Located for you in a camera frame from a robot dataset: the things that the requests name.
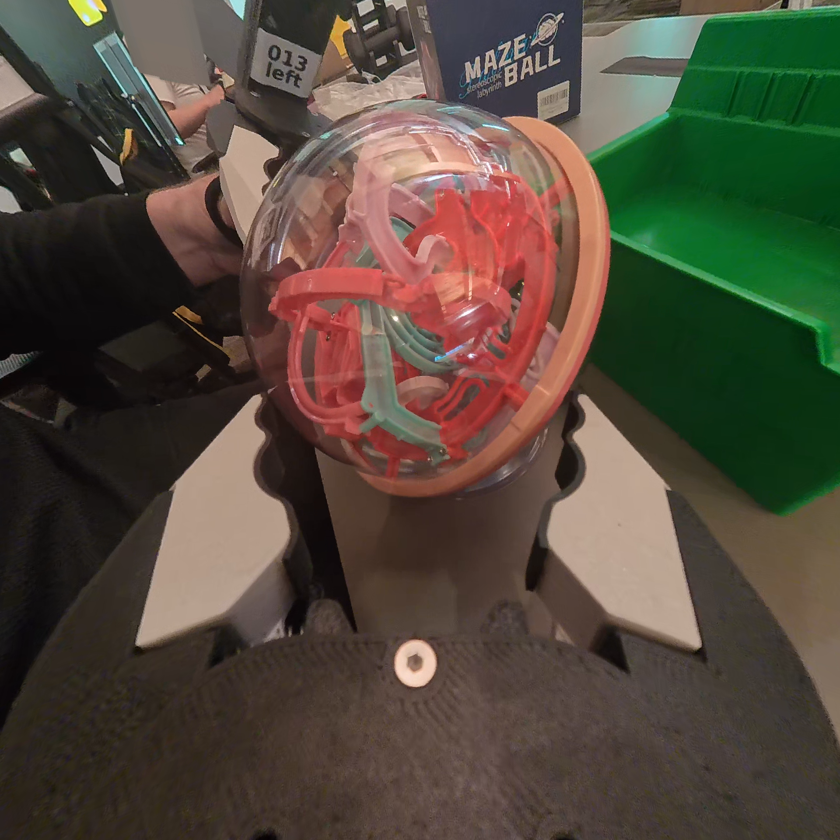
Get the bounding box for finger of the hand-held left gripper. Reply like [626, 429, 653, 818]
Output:
[220, 123, 291, 221]

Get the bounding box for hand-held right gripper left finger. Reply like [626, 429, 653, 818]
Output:
[134, 395, 299, 652]

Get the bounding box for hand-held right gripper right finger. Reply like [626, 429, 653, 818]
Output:
[524, 392, 703, 654]

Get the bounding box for clear maze ball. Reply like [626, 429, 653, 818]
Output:
[239, 98, 611, 500]

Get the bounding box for person's left forearm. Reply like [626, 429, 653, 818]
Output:
[0, 190, 194, 385]

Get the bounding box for person's left hand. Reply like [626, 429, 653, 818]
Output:
[146, 174, 244, 287]

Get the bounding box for clear plastic bags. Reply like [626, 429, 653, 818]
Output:
[315, 72, 427, 112]

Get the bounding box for dumbbell rack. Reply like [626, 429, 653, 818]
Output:
[348, 0, 421, 76]

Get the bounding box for black yellow-trimmed bag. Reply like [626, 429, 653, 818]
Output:
[98, 289, 263, 388]

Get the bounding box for blue cardboard box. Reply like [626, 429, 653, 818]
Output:
[407, 0, 584, 126]

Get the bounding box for green plastic bin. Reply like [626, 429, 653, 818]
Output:
[586, 10, 840, 514]

